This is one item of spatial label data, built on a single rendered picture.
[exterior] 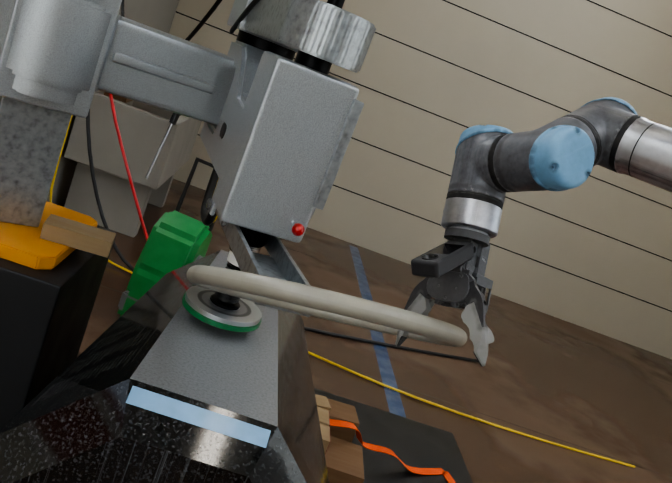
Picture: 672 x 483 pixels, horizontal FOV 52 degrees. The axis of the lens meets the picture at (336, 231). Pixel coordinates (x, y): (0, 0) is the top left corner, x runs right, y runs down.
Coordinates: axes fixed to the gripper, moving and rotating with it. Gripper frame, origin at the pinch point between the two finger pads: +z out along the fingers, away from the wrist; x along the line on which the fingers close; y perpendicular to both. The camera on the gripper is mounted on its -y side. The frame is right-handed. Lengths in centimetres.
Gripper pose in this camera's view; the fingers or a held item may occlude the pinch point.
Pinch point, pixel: (435, 356)
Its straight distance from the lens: 106.7
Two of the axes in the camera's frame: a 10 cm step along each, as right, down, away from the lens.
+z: -2.3, 9.6, -1.5
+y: 5.8, 2.6, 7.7
